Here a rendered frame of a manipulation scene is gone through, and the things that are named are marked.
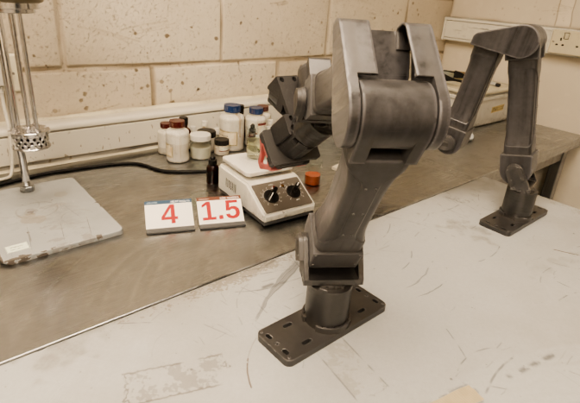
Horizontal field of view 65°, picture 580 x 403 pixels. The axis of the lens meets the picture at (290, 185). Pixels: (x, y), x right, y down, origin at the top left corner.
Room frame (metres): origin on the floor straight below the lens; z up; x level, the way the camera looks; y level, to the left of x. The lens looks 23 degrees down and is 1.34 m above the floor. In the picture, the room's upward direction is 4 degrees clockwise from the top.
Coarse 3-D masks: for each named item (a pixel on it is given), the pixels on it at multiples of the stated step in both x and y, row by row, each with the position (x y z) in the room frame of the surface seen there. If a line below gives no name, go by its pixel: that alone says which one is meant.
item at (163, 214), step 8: (152, 208) 0.79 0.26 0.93; (160, 208) 0.80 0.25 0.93; (168, 208) 0.80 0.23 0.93; (176, 208) 0.81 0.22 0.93; (184, 208) 0.81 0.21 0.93; (152, 216) 0.78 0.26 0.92; (160, 216) 0.78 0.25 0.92; (168, 216) 0.79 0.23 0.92; (176, 216) 0.79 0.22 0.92; (184, 216) 0.80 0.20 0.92; (152, 224) 0.77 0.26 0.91; (160, 224) 0.77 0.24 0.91
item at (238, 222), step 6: (240, 198) 0.86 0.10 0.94; (198, 204) 0.82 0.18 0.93; (240, 204) 0.85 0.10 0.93; (198, 210) 0.81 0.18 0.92; (204, 222) 0.80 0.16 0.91; (210, 222) 0.80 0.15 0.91; (216, 222) 0.80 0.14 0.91; (222, 222) 0.81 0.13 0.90; (228, 222) 0.81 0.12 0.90; (234, 222) 0.81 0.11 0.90; (240, 222) 0.81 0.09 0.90; (204, 228) 0.78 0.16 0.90; (210, 228) 0.78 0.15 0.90; (216, 228) 0.79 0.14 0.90
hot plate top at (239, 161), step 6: (228, 156) 0.96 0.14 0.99; (234, 156) 0.97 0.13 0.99; (240, 156) 0.97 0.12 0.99; (228, 162) 0.93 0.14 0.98; (234, 162) 0.93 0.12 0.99; (240, 162) 0.93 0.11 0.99; (246, 162) 0.93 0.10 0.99; (252, 162) 0.94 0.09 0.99; (264, 162) 0.94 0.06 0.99; (240, 168) 0.90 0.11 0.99; (246, 168) 0.90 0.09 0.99; (252, 168) 0.90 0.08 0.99; (258, 168) 0.90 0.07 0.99; (282, 168) 0.92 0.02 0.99; (288, 168) 0.93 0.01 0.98; (246, 174) 0.87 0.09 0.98; (252, 174) 0.87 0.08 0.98; (258, 174) 0.88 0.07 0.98
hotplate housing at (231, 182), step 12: (228, 168) 0.94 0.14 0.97; (228, 180) 0.92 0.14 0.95; (240, 180) 0.88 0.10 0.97; (252, 180) 0.88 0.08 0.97; (264, 180) 0.89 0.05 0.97; (228, 192) 0.92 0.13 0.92; (240, 192) 0.88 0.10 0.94; (252, 192) 0.85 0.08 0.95; (252, 204) 0.84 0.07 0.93; (312, 204) 0.88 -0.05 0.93; (252, 216) 0.84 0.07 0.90; (264, 216) 0.81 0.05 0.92; (276, 216) 0.82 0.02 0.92; (288, 216) 0.84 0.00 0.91; (300, 216) 0.86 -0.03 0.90
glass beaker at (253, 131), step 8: (248, 128) 0.98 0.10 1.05; (256, 128) 0.99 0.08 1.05; (264, 128) 0.99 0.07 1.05; (248, 136) 0.96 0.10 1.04; (256, 136) 0.95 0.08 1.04; (248, 144) 0.96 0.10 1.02; (256, 144) 0.94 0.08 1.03; (248, 152) 0.95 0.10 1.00; (256, 152) 0.94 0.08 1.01; (256, 160) 0.95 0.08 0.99; (264, 160) 0.95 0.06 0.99
